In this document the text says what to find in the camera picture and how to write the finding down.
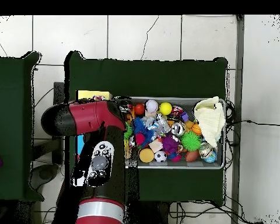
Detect purple spiky fish toy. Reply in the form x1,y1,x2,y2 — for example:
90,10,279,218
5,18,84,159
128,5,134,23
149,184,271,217
161,135,180,155

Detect crushed silver can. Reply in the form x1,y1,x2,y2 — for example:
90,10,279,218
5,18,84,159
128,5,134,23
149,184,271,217
171,122,186,137

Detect shallow metal mesh bin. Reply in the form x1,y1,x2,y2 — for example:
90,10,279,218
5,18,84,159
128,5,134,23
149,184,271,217
115,96,226,170

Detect wooden box with three holes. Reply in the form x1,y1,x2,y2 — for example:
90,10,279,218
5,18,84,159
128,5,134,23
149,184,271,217
75,90,113,156

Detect blue puffer ball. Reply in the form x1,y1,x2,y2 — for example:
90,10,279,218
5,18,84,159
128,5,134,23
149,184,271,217
131,117,155,148

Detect small orange ball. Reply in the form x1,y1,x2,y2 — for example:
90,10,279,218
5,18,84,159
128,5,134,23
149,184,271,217
134,103,145,116

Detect white baseball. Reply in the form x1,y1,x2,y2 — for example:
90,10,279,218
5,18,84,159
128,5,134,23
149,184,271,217
145,99,159,113

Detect yellow smiley ball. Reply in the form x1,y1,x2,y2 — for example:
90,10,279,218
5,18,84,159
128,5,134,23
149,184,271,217
158,101,173,116

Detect orange round sponge disc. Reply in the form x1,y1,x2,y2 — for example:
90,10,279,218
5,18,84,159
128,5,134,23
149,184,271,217
138,148,155,163

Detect small soccer ball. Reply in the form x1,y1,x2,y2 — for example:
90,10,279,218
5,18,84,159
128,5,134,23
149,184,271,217
154,150,168,163

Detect green puffer ball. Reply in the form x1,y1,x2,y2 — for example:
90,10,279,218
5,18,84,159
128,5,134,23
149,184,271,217
180,131,202,152

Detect cream knitted cloth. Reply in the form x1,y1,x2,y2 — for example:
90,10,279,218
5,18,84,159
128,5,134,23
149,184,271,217
192,96,226,148

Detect grey rounded floor object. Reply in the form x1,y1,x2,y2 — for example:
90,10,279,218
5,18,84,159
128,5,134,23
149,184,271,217
29,163,60,191

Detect grey metal pole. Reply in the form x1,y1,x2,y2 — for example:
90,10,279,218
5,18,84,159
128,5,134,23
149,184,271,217
230,15,245,224

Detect black cable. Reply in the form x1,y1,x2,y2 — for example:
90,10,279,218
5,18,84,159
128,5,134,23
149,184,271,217
226,119,280,127

